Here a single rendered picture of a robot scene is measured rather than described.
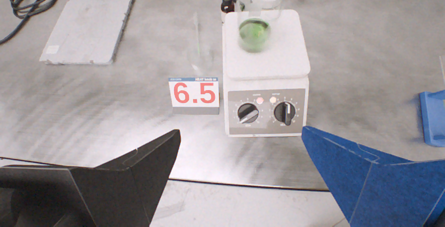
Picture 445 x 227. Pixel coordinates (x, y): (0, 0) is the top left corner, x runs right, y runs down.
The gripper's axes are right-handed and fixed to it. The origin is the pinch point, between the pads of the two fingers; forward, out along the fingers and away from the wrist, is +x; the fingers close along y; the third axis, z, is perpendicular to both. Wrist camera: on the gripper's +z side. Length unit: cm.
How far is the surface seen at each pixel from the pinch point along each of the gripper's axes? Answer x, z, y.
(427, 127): 17.3, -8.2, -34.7
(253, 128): 15.6, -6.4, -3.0
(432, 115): 18.2, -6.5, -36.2
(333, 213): 10.5, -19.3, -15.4
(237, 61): 16.7, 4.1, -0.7
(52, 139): 18.1, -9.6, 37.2
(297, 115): 15.8, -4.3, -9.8
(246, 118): 14.1, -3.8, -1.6
